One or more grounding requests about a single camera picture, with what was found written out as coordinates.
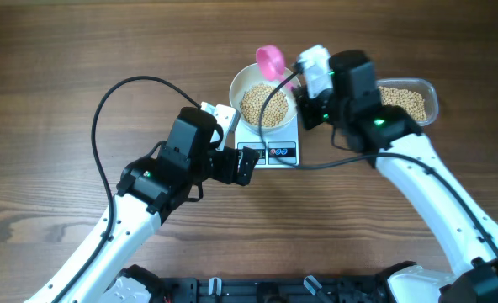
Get pink plastic scoop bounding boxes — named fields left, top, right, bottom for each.
left=255, top=45, right=286, bottom=82

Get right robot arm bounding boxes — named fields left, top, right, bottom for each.
left=294, top=45, right=498, bottom=302

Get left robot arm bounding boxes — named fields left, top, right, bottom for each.
left=31, top=104, right=258, bottom=303

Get white digital kitchen scale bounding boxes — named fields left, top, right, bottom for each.
left=235, top=117, right=299, bottom=169

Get soybeans in bowl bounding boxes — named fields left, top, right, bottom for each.
left=238, top=82, right=290, bottom=129

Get white bowl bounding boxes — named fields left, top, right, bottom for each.
left=230, top=64, right=299, bottom=134

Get clear plastic soybean container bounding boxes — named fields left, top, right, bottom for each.
left=377, top=78, right=439, bottom=126

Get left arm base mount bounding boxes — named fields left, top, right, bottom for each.
left=98, top=265, right=165, bottom=303

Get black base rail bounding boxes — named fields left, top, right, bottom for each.
left=163, top=275, right=389, bottom=303

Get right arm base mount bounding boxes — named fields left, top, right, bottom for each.
left=378, top=261, right=457, bottom=303

